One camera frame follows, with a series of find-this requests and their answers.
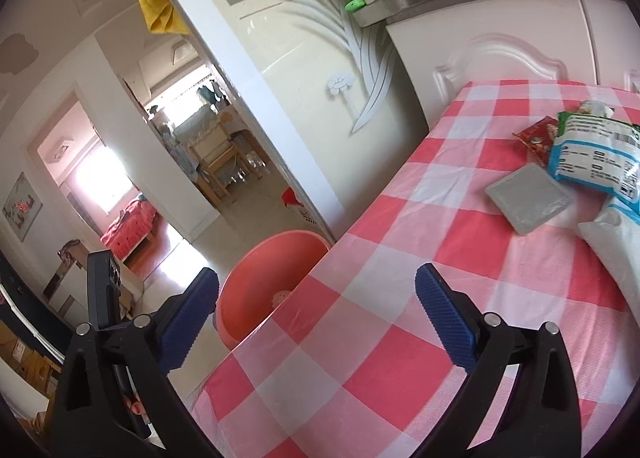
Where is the green white snack wrapper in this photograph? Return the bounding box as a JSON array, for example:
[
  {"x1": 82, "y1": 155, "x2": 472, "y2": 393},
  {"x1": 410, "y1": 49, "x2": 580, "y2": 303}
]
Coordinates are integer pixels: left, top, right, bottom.
[{"x1": 577, "y1": 100, "x2": 615, "y2": 119}]

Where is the red snack wrapper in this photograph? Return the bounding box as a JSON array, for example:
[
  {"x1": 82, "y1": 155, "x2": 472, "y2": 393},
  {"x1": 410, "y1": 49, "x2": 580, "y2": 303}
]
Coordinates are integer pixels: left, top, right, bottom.
[{"x1": 514, "y1": 117, "x2": 561, "y2": 166}]

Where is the grey square packet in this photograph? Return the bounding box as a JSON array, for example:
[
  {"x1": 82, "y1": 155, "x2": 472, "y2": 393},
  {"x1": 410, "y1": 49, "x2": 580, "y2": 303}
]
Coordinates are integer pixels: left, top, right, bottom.
[{"x1": 485, "y1": 162, "x2": 574, "y2": 237}]

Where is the framed wall picture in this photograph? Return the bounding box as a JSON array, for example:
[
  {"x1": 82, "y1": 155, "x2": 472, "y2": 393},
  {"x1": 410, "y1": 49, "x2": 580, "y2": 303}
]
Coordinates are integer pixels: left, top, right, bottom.
[{"x1": 1, "y1": 172, "x2": 44, "y2": 243}]

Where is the blue white printed packet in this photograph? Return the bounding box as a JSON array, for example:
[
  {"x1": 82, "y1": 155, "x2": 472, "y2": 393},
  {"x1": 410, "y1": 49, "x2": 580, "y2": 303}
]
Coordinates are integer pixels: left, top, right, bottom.
[{"x1": 546, "y1": 111, "x2": 640, "y2": 215}]

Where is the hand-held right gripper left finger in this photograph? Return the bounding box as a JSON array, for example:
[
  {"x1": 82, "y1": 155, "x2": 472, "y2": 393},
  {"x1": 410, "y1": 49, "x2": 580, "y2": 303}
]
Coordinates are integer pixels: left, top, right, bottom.
[{"x1": 47, "y1": 267, "x2": 221, "y2": 458}]

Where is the white cabinet door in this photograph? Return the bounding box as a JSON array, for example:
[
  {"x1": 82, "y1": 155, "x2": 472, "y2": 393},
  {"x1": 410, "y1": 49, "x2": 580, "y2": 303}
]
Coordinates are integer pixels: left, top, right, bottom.
[
  {"x1": 385, "y1": 0, "x2": 596, "y2": 131},
  {"x1": 580, "y1": 0, "x2": 640, "y2": 94}
]

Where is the cardboard box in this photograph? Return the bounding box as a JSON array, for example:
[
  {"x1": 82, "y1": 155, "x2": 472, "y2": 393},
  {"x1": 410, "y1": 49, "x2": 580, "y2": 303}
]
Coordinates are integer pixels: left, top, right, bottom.
[{"x1": 0, "y1": 323, "x2": 56, "y2": 399}]

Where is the bed with red cover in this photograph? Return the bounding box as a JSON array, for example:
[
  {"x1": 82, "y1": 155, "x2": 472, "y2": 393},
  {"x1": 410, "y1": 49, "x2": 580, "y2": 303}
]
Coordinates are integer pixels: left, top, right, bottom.
[{"x1": 99, "y1": 192, "x2": 161, "y2": 264}]

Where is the red checked tablecloth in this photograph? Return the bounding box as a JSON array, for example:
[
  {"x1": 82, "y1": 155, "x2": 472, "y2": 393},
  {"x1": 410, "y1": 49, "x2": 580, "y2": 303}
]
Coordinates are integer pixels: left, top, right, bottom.
[{"x1": 190, "y1": 80, "x2": 640, "y2": 458}]

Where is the wooden chair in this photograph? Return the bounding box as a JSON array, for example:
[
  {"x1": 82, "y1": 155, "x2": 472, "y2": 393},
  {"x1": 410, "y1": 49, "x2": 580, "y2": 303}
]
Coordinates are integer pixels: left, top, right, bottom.
[{"x1": 192, "y1": 131, "x2": 253, "y2": 204}]

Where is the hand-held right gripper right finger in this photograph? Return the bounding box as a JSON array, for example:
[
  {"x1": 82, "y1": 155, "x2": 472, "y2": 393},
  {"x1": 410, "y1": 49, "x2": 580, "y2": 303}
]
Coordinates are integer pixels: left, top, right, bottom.
[{"x1": 412, "y1": 262, "x2": 583, "y2": 458}]

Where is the white wet wipes pack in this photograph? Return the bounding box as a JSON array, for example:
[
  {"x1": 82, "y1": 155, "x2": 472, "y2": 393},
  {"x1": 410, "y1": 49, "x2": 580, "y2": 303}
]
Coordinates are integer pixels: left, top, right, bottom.
[{"x1": 577, "y1": 195, "x2": 640, "y2": 311}]

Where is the red and white basket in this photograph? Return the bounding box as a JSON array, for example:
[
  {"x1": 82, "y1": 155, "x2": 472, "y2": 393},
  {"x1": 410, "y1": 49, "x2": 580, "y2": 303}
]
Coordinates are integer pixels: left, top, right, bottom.
[{"x1": 281, "y1": 187, "x2": 321, "y2": 225}]

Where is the pink plastic basin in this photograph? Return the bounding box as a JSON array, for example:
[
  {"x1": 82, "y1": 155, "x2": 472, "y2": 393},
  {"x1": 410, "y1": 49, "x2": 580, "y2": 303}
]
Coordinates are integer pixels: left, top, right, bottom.
[{"x1": 214, "y1": 231, "x2": 331, "y2": 352}]

